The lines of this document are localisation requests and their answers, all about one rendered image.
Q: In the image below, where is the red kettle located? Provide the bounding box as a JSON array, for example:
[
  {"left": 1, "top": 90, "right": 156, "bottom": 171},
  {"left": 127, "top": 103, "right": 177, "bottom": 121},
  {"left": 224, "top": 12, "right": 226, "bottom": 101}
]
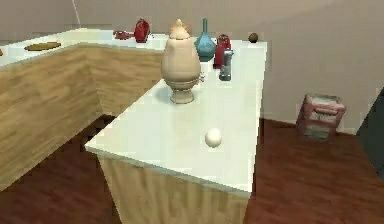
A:
[{"left": 213, "top": 33, "right": 232, "bottom": 70}]

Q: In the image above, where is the teal glass vase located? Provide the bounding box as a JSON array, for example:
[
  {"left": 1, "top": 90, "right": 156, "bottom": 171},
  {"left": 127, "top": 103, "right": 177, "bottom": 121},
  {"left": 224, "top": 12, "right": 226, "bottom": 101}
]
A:
[{"left": 194, "top": 17, "right": 217, "bottom": 63}]

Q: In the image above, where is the dark green door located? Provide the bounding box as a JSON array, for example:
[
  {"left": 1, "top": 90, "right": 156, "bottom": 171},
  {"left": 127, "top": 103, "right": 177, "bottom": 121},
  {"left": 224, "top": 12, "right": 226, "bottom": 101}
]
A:
[{"left": 356, "top": 87, "right": 384, "bottom": 183}]

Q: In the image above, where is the red flat dish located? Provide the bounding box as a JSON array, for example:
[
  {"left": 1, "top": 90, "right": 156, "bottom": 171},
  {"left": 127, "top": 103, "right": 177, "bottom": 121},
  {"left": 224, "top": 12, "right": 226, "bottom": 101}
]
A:
[{"left": 113, "top": 30, "right": 135, "bottom": 41}]

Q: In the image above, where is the pink slatted bin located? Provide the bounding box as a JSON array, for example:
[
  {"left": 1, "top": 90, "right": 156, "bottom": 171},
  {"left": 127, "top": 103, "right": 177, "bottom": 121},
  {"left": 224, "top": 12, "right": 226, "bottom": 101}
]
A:
[{"left": 295, "top": 93, "right": 347, "bottom": 142}]

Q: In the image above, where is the red toaster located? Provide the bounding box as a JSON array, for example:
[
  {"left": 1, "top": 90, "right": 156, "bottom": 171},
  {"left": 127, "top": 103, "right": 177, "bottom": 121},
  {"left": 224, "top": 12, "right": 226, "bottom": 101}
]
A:
[{"left": 133, "top": 18, "right": 151, "bottom": 44}]

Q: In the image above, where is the brown flat plate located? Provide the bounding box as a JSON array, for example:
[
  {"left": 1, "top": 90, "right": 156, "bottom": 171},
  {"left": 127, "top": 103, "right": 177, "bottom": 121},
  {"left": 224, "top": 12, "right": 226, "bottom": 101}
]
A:
[{"left": 24, "top": 41, "right": 62, "bottom": 52}]

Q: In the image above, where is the grey metal pepper mill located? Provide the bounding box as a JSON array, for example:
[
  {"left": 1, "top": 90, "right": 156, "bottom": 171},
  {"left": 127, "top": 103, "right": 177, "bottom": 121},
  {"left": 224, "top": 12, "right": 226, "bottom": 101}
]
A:
[{"left": 218, "top": 48, "right": 235, "bottom": 82}]

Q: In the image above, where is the white egg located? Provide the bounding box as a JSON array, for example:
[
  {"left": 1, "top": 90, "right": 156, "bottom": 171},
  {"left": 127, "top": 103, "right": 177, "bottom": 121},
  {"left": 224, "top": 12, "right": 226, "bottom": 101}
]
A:
[{"left": 204, "top": 127, "right": 223, "bottom": 149}]

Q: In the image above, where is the beige lidded urn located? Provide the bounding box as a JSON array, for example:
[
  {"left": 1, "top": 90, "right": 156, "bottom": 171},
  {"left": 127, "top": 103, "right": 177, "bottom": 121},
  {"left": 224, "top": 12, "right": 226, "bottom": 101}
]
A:
[{"left": 160, "top": 18, "right": 202, "bottom": 105}]

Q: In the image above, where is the wooden counter with white top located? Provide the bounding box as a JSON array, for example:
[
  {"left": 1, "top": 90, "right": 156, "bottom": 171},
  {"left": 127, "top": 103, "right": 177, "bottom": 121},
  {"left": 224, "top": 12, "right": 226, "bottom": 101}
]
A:
[{"left": 0, "top": 27, "right": 269, "bottom": 224}]

